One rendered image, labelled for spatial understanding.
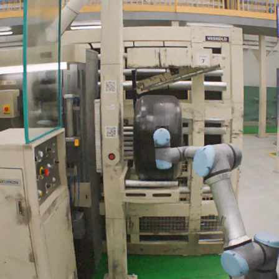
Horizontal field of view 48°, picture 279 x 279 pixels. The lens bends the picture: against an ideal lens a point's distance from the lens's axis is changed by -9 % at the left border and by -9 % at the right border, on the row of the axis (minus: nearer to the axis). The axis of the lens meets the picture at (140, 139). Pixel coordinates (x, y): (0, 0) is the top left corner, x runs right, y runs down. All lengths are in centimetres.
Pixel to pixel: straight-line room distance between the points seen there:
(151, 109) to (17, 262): 120
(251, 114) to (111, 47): 1025
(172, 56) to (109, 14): 56
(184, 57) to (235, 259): 157
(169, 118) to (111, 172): 55
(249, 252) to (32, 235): 108
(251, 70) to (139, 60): 994
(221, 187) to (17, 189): 98
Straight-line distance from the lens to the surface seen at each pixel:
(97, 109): 222
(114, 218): 238
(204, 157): 130
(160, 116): 203
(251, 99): 1213
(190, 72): 256
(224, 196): 130
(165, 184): 218
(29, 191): 170
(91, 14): 749
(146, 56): 243
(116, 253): 250
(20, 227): 180
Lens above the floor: 155
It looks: 10 degrees down
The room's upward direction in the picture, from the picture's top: 1 degrees counter-clockwise
